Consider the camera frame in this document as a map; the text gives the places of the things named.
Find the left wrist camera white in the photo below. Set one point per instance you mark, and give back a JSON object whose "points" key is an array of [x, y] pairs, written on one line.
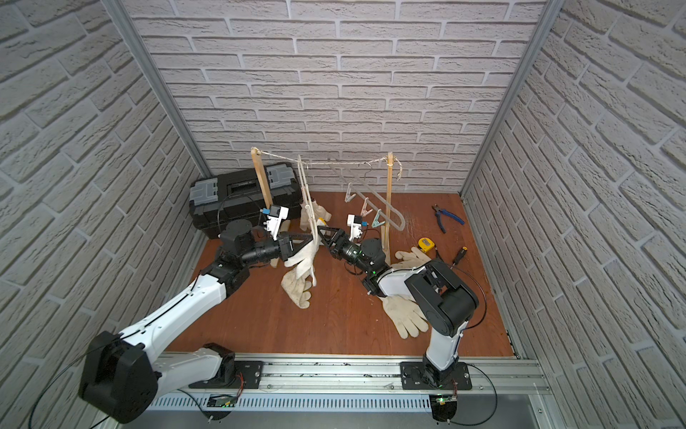
{"points": [[274, 216]]}

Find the cream glove front right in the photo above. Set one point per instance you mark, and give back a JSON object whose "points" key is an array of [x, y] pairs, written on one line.
{"points": [[406, 315]]}

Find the white glove yellow cuff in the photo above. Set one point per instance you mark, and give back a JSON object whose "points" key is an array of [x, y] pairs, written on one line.
{"points": [[303, 260]]}

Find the cream glove under pile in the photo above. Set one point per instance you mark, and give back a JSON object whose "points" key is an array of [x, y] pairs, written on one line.
{"points": [[298, 288]]}

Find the black yellow screwdriver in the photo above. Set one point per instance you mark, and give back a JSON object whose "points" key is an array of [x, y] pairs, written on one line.
{"points": [[460, 255]]}

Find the yellow tape measure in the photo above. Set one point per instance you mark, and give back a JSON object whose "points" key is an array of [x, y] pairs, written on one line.
{"points": [[426, 245]]}

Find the black plastic toolbox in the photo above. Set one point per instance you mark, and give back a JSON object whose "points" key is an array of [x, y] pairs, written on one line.
{"points": [[227, 197]]}

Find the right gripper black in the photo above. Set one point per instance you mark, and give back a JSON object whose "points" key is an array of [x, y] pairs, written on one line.
{"points": [[341, 240]]}

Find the white clip hanger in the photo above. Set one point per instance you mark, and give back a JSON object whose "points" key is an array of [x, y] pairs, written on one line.
{"points": [[307, 197]]}

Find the blue handled pliers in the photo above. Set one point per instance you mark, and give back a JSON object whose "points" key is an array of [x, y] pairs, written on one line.
{"points": [[440, 213]]}

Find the wooden drying rack frame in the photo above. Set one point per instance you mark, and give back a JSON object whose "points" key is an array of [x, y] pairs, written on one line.
{"points": [[328, 191]]}

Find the grey clip hanger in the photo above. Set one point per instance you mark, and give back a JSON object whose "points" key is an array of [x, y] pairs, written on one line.
{"points": [[356, 186]]}

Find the cream glove behind right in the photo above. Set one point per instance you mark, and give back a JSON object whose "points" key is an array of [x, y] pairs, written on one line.
{"points": [[410, 259]]}

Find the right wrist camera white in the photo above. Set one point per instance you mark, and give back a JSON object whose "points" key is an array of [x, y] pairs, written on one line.
{"points": [[356, 225]]}

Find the twine rope line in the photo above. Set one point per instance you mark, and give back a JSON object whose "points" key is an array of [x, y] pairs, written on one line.
{"points": [[368, 163]]}

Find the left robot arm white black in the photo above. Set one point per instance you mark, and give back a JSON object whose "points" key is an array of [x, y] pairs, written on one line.
{"points": [[125, 372]]}

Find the aluminium rail base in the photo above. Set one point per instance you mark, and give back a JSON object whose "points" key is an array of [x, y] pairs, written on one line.
{"points": [[471, 393]]}

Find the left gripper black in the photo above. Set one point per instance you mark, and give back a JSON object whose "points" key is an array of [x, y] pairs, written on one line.
{"points": [[287, 247]]}

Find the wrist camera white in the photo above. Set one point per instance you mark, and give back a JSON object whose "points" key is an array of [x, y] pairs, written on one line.
{"points": [[356, 225], [274, 216]]}

